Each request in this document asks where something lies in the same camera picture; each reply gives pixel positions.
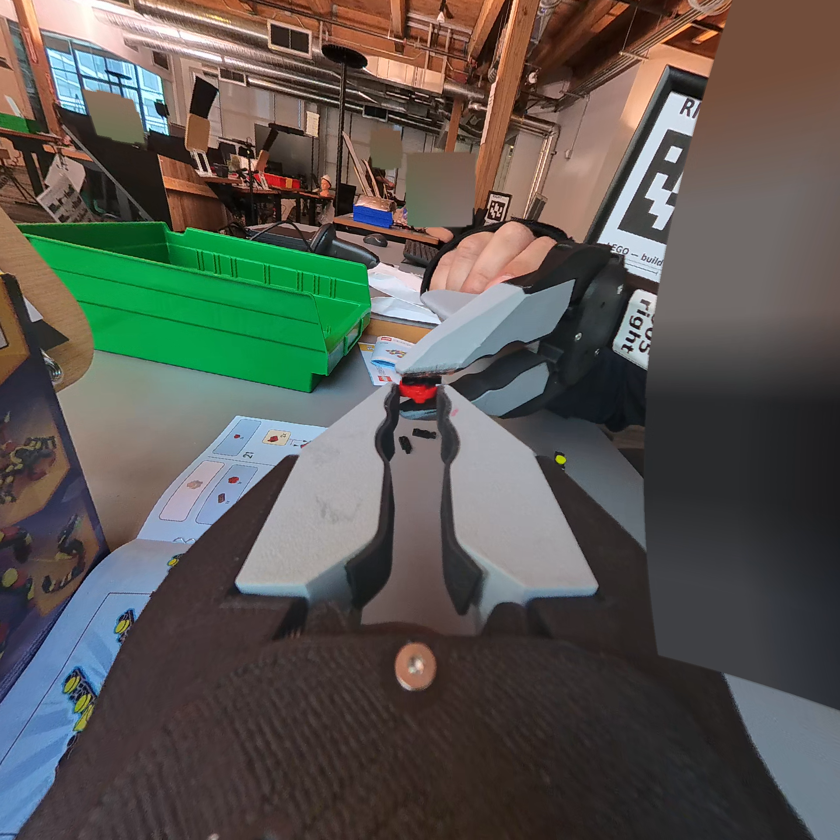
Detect lego set box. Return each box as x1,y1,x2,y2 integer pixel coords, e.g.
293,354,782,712
0,272,109,697

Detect small white blue leaflet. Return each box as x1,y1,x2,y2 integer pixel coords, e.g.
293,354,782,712
360,336,421,388

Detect white papers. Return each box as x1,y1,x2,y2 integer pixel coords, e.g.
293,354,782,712
367,262,442,327

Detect black scanner cable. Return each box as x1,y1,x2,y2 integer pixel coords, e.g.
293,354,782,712
226,220,311,241

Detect large printed tag sign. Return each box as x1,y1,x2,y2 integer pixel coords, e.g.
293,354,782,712
584,66,711,284

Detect black barcode scanner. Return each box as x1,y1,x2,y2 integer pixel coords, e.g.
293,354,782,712
308,223,380,270

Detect green plastic bin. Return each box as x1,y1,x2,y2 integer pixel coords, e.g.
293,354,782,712
16,222,374,393

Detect wooden cabinet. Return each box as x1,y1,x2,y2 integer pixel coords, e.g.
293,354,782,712
161,154,227,232

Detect person's right hand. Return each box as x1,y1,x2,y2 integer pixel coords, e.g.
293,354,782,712
430,221,557,294

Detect lego instruction booklet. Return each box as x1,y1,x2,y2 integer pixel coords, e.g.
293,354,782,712
0,415,329,815

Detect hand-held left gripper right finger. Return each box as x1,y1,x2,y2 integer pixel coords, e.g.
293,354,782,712
438,387,599,616

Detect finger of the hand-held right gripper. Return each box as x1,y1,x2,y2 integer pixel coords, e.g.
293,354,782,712
399,360,562,421
399,277,580,380

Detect white ceiling vent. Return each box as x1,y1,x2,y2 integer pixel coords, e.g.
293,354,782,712
268,18,312,53

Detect wooden post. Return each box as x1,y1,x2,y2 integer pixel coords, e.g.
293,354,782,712
472,0,542,211

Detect black floor lamp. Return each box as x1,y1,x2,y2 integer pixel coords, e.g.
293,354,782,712
322,42,367,217

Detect silver air duct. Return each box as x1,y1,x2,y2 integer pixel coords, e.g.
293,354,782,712
98,0,487,99

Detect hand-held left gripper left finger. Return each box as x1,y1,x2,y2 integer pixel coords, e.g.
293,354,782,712
235,386,401,610

